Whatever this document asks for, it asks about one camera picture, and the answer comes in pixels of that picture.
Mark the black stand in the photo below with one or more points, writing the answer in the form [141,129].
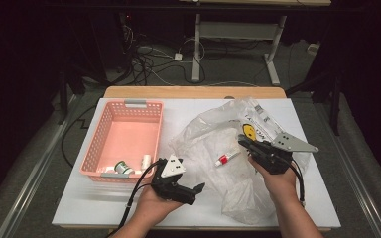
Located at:
[334,109]
[63,99]

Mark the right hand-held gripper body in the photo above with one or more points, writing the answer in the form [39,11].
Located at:
[291,142]

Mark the clear plastic bag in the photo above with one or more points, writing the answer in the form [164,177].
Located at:
[205,142]

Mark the metal floor rail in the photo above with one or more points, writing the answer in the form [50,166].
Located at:
[354,178]
[29,178]

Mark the white desk frame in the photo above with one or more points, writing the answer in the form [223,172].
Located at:
[234,30]

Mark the person's left hand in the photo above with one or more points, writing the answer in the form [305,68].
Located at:
[153,208]

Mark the wooden table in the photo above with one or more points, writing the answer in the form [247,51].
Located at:
[178,92]

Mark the white power adapter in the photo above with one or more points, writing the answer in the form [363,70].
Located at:
[178,56]

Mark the pink plastic basket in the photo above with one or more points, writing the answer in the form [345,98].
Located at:
[125,132]

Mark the green and white bottle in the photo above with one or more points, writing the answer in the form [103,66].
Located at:
[123,167]

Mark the person's right hand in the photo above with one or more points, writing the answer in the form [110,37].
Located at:
[279,185]

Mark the red and white tube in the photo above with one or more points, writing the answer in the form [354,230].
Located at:
[225,159]

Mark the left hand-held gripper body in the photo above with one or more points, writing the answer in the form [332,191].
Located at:
[173,167]

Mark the white table board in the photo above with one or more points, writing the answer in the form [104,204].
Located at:
[79,205]

